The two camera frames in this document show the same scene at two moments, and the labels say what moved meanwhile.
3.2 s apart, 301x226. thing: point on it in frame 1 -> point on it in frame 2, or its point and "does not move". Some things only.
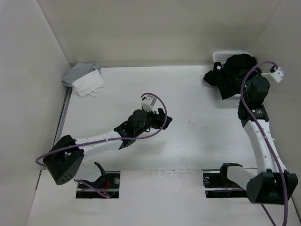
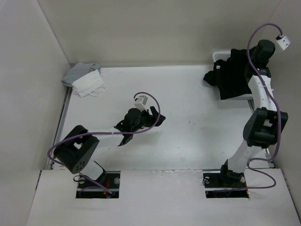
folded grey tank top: [80, 70] does not move
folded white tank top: [92, 84] does not move
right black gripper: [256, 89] -> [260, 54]
